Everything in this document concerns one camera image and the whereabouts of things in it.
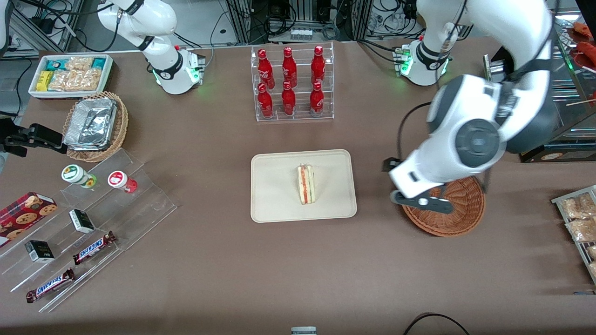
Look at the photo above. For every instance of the yellow snack pack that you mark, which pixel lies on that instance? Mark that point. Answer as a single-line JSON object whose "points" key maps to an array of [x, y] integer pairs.
{"points": [[44, 81]]}

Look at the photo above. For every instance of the green lid yogurt cup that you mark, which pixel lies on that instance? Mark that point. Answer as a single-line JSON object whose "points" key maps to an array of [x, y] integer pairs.
{"points": [[72, 173]]}

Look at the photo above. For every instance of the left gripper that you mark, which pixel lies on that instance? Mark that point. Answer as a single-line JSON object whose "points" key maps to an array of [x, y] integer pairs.
{"points": [[387, 165]]}

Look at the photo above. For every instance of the white plastic bin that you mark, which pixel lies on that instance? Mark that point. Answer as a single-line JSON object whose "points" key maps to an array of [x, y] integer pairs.
{"points": [[70, 95]]}

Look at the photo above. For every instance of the grey power strip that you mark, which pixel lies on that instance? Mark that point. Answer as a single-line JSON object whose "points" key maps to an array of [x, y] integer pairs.
{"points": [[301, 34]]}

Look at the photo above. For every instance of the red tartan cookie box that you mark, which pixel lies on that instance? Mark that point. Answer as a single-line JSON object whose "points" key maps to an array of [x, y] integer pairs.
{"points": [[23, 216]]}

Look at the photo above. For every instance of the teal snack pack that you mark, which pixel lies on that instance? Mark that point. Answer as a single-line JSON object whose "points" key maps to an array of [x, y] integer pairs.
{"points": [[55, 64], [99, 63]]}

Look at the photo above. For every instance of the triangular sandwich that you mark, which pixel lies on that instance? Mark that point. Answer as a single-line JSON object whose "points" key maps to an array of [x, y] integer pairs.
{"points": [[306, 186]]}

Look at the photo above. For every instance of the black glass display cabinet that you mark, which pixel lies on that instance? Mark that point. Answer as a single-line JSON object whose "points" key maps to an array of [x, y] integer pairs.
{"points": [[558, 157]]}

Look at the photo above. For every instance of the red lid yogurt cup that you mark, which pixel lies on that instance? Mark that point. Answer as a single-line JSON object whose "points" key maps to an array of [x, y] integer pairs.
{"points": [[117, 179]]}

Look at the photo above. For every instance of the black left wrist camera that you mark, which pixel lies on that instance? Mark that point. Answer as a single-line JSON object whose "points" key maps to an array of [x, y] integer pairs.
{"points": [[391, 165]]}

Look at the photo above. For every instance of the clear acrylic stepped display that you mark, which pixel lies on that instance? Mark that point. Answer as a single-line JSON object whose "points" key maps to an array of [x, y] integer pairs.
{"points": [[149, 204]]}

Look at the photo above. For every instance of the clear acrylic bottle rack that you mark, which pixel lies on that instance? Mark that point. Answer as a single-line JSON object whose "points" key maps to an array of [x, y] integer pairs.
{"points": [[301, 114]]}

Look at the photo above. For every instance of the clear bag of pastry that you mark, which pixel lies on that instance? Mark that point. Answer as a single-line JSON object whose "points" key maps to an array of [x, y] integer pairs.
{"points": [[592, 252], [577, 207], [582, 230]]}

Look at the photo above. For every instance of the light wicker basket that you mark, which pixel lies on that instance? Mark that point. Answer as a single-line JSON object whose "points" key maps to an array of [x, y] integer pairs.
{"points": [[122, 125]]}

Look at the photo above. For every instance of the brown wicker basket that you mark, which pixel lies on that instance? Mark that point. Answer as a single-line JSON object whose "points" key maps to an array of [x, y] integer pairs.
{"points": [[461, 214]]}

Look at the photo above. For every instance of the clear bag of crackers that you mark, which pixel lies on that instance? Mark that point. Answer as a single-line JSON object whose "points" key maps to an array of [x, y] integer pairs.
{"points": [[79, 63], [74, 80]]}

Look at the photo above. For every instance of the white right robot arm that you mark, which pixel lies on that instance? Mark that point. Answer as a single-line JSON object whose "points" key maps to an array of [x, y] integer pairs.
{"points": [[139, 18]]}

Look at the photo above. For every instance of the Snickers chocolate bar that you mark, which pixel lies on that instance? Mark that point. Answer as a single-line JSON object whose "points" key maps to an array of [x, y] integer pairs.
{"points": [[93, 249], [50, 285]]}

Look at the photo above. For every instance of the silver foil pack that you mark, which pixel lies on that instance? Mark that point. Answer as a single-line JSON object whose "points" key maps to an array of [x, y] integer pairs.
{"points": [[73, 121], [97, 128]]}

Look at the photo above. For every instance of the red cola bottle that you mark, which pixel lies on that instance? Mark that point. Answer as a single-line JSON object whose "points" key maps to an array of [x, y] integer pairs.
{"points": [[265, 72], [265, 104], [289, 70], [316, 100], [288, 101], [318, 67]]}

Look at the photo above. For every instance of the cream rectangular tray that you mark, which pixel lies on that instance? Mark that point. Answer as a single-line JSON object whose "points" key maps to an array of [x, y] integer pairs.
{"points": [[274, 186]]}

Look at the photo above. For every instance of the stainless steel pan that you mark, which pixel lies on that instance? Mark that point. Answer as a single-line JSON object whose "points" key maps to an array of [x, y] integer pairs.
{"points": [[579, 116]]}

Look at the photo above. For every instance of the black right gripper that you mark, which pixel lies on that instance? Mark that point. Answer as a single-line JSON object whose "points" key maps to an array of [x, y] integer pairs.
{"points": [[33, 135]]}

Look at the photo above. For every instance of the small black carton box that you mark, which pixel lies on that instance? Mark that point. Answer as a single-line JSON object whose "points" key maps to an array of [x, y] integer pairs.
{"points": [[39, 252], [81, 222]]}

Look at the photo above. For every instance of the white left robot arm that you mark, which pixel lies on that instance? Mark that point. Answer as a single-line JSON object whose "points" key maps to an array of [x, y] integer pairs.
{"points": [[475, 139]]}

